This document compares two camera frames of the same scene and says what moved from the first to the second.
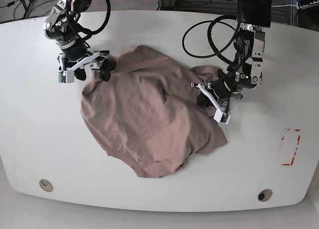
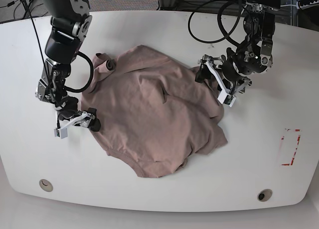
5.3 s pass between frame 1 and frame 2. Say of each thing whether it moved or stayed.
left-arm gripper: moved
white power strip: stayed
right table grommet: stayed
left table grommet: stayed
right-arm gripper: moved
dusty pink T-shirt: stayed
